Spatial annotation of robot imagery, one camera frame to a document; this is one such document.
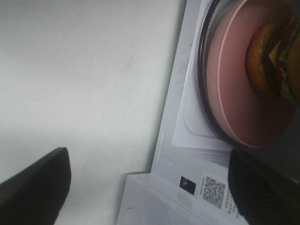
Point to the round white door button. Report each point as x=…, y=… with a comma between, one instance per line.
x=131, y=216

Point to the white microwave oven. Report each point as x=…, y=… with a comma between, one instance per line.
x=187, y=146

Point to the pink round plate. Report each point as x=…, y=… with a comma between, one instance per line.
x=245, y=116

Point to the white warning label sticker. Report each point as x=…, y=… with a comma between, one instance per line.
x=214, y=192

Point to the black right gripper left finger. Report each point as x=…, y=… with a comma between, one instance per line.
x=36, y=195

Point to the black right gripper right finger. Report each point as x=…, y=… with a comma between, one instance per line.
x=262, y=195

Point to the burger with lettuce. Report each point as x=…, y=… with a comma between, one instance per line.
x=273, y=60

